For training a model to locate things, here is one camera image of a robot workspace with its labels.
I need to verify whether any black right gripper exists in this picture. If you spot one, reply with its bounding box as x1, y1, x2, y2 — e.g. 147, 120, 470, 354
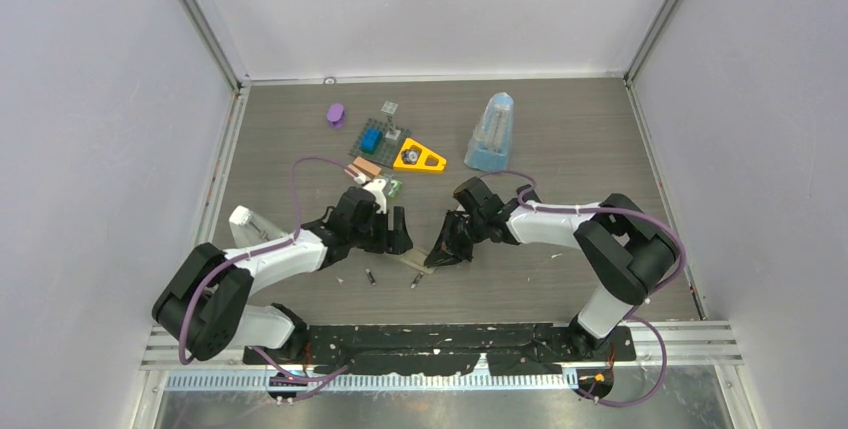
425, 210, 488, 269

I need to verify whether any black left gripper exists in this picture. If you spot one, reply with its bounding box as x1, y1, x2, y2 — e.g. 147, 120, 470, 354
349, 205, 411, 255

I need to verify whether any white remote control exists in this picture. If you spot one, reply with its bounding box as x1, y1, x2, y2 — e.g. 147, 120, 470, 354
399, 248, 435, 274

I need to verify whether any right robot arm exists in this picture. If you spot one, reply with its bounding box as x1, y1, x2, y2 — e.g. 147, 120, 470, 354
424, 177, 686, 360

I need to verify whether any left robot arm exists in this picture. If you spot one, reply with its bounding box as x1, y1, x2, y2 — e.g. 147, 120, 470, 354
151, 186, 413, 364

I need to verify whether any green monster toy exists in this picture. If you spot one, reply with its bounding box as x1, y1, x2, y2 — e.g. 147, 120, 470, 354
385, 178, 403, 199

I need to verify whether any tan wooden block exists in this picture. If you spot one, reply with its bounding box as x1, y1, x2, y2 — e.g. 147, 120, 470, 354
345, 165, 362, 179
353, 157, 382, 178

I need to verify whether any yellow triangular toy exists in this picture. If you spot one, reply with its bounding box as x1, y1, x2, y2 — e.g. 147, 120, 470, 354
392, 137, 448, 174

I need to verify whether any grey building brick plate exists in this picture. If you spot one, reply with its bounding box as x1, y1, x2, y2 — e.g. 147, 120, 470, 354
348, 118, 412, 168

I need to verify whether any blue translucent metronome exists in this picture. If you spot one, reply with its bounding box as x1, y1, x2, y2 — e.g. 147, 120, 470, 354
464, 92, 514, 172

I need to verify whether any blue building brick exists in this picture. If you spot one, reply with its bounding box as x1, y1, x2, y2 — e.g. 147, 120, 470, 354
359, 127, 383, 154

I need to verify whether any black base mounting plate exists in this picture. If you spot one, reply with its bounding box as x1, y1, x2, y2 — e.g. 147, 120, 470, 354
243, 323, 636, 376

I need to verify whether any purple cap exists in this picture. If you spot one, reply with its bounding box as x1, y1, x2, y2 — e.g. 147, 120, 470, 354
326, 103, 346, 129

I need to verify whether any grey brick post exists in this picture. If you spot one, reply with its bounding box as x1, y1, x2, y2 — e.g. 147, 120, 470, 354
381, 101, 401, 141

